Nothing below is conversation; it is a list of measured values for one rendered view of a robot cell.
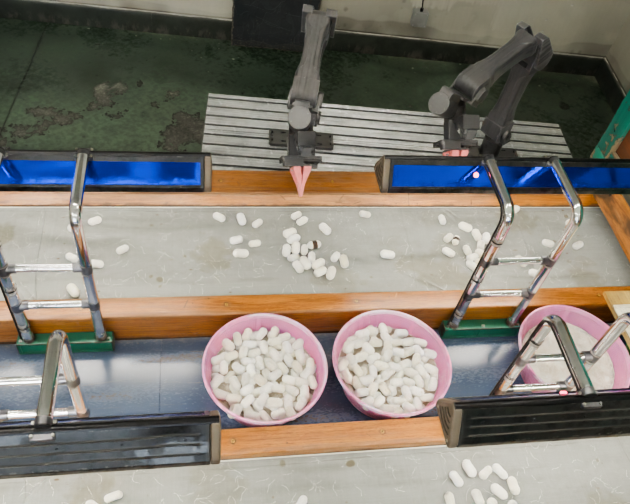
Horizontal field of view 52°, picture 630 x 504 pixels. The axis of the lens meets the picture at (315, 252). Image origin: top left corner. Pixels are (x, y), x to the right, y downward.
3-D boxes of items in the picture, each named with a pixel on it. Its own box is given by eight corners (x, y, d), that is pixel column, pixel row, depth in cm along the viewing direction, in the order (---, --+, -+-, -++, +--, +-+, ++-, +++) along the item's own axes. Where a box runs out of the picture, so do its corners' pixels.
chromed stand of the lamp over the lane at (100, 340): (32, 285, 155) (-16, 140, 121) (119, 283, 158) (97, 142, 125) (19, 354, 143) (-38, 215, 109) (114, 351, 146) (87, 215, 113)
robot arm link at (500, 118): (493, 145, 198) (539, 50, 175) (477, 133, 201) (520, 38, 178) (506, 140, 202) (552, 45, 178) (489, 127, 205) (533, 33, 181)
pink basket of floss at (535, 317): (484, 372, 156) (498, 351, 148) (535, 308, 170) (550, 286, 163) (585, 446, 147) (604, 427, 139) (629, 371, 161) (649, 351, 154)
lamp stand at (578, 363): (463, 418, 147) (541, 303, 113) (545, 413, 151) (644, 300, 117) (487, 504, 135) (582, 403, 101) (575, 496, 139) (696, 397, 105)
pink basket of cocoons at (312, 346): (201, 337, 152) (200, 314, 144) (314, 333, 156) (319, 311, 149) (202, 447, 135) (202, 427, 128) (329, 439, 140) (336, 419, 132)
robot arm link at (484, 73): (477, 92, 164) (559, 28, 171) (451, 73, 168) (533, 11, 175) (472, 123, 175) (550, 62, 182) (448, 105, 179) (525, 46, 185)
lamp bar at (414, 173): (372, 168, 142) (379, 142, 137) (629, 171, 153) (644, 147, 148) (379, 194, 137) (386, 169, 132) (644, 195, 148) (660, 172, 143)
